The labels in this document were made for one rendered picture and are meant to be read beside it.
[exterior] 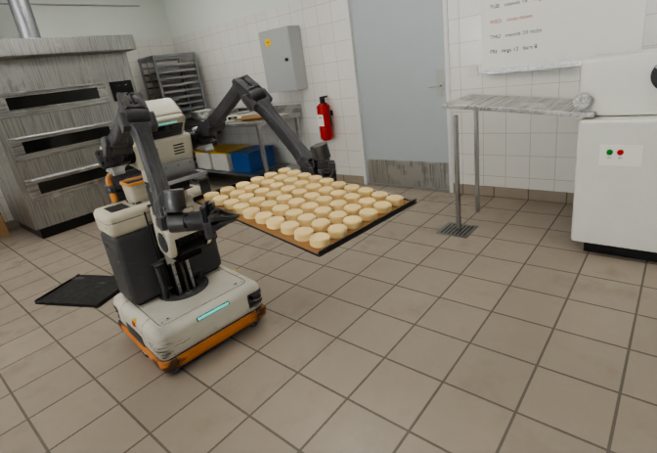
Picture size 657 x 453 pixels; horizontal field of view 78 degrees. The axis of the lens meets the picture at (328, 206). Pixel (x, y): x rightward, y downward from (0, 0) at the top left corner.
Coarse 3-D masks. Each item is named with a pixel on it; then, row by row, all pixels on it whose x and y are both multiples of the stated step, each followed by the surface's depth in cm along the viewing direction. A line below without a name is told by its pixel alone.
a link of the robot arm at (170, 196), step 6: (168, 192) 115; (174, 192) 115; (180, 192) 116; (168, 198) 115; (174, 198) 115; (180, 198) 116; (168, 204) 115; (174, 204) 115; (180, 204) 116; (186, 204) 119; (168, 210) 116; (156, 222) 123; (162, 222) 119; (162, 228) 120
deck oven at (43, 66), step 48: (0, 48) 378; (48, 48) 407; (96, 48) 439; (0, 96) 398; (48, 96) 427; (96, 96) 462; (0, 144) 408; (48, 144) 432; (96, 144) 468; (48, 192) 438; (96, 192) 477
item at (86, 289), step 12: (84, 276) 330; (96, 276) 327; (108, 276) 324; (60, 288) 315; (72, 288) 312; (84, 288) 309; (96, 288) 306; (108, 288) 304; (36, 300) 299; (48, 300) 297; (60, 300) 294; (72, 300) 292; (84, 300) 289; (96, 300) 287; (108, 300) 288
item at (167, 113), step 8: (152, 104) 179; (160, 104) 181; (168, 104) 183; (160, 112) 178; (168, 112) 180; (176, 112) 182; (160, 120) 176; (168, 120) 179; (176, 120) 182; (184, 120) 185; (160, 128) 179; (168, 128) 182; (176, 128) 186; (160, 136) 183; (168, 136) 186
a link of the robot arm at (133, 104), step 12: (120, 96) 133; (132, 96) 135; (120, 108) 134; (132, 108) 133; (144, 108) 135; (132, 120) 131; (144, 120) 133; (120, 132) 150; (108, 144) 158; (120, 144) 158; (132, 144) 164; (108, 156) 164
